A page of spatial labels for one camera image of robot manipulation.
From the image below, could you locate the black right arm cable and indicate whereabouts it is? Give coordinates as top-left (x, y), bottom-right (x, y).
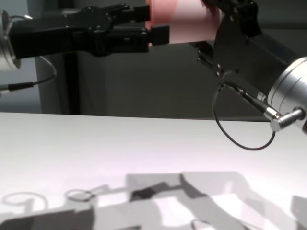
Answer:
top-left (211, 81), bottom-right (304, 151)

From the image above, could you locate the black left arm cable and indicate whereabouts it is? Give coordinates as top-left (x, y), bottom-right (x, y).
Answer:
top-left (0, 56), bottom-right (58, 93)

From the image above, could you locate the grey vertical frame column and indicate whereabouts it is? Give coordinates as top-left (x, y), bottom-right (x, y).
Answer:
top-left (26, 0), bottom-right (65, 115)

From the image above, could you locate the pink plastic cup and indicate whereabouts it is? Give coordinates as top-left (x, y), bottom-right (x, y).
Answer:
top-left (145, 0), bottom-right (223, 47)

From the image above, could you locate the black vertical post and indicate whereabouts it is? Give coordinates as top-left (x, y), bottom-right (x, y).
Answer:
top-left (62, 51), bottom-right (80, 115)

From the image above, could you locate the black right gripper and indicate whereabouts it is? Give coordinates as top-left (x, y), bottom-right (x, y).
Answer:
top-left (196, 0), bottom-right (301, 96)

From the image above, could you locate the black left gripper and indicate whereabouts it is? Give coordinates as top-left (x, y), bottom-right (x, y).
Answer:
top-left (8, 6), bottom-right (170, 60)

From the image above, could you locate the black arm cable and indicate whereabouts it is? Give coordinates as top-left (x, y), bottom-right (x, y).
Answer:
top-left (211, 81), bottom-right (304, 151)
top-left (0, 56), bottom-right (58, 93)

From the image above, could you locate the thin grey low rail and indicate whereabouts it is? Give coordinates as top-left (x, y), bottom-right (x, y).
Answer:
top-left (79, 114), bottom-right (307, 124)

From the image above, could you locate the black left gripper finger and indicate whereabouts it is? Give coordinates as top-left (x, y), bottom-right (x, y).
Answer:
top-left (100, 3), bottom-right (151, 27)

